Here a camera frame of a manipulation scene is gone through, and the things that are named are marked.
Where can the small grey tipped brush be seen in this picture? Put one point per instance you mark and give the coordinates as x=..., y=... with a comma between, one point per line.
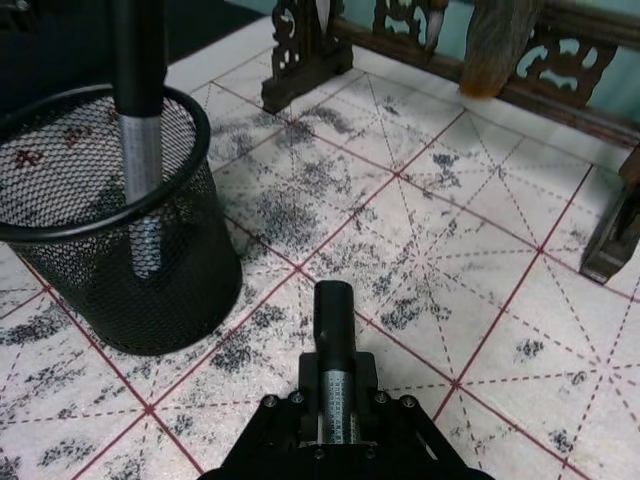
x=436, y=25

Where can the small white tipped brush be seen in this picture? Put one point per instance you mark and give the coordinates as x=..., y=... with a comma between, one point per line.
x=324, y=12

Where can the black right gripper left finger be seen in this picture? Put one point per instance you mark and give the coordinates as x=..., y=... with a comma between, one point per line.
x=280, y=430

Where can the carved dark wooden brush rack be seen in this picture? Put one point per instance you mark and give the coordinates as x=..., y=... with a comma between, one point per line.
x=300, y=70

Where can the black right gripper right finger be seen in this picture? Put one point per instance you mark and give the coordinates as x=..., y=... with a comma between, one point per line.
x=395, y=430

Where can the white felt mat red grid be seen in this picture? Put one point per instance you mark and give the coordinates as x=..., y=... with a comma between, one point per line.
x=450, y=200

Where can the large brown hair brush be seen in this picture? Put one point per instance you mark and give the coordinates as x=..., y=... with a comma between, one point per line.
x=495, y=50

